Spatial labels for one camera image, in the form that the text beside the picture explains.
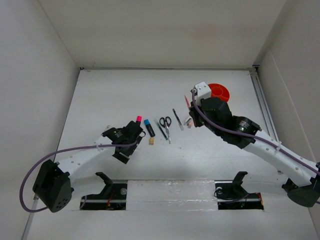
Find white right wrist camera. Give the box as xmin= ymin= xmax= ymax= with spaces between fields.
xmin=191 ymin=81 xmax=212 ymax=106

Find aluminium rail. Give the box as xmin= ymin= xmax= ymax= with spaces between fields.
xmin=249 ymin=66 xmax=279 ymax=141

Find blue cap black highlighter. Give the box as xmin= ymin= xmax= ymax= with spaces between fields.
xmin=143 ymin=119 xmax=156 ymax=138

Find pink cap black highlighter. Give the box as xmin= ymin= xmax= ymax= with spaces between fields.
xmin=135 ymin=115 xmax=142 ymax=125

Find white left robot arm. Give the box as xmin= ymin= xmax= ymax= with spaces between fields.
xmin=32 ymin=120 xmax=145 ymax=213

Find beige eraser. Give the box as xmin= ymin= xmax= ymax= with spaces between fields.
xmin=148 ymin=137 xmax=155 ymax=145

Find orange round desk organizer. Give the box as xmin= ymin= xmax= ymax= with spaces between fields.
xmin=208 ymin=83 xmax=230 ymax=102

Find black handled scissors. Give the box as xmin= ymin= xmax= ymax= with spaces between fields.
xmin=159 ymin=116 xmax=172 ymax=144

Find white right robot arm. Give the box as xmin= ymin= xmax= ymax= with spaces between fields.
xmin=189 ymin=96 xmax=320 ymax=208

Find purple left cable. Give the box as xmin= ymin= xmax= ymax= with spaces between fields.
xmin=19 ymin=141 xmax=140 ymax=213

